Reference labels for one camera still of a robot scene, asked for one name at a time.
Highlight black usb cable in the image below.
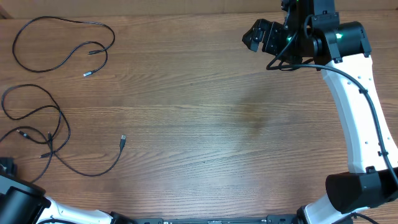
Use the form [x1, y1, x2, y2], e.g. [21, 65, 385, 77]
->
[0, 126, 127, 184]
[1, 83, 72, 159]
[11, 16, 116, 77]

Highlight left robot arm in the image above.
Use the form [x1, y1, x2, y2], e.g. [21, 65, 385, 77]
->
[1, 157, 135, 224]

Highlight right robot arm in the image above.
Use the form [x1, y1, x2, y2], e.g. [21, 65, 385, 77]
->
[242, 0, 397, 224]

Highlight cardboard backdrop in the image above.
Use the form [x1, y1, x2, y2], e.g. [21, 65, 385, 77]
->
[0, 0, 398, 19]

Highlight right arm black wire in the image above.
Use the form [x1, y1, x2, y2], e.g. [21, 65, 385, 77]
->
[266, 14, 398, 224]

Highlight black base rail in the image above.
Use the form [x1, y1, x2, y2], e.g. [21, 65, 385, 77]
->
[133, 213, 305, 224]

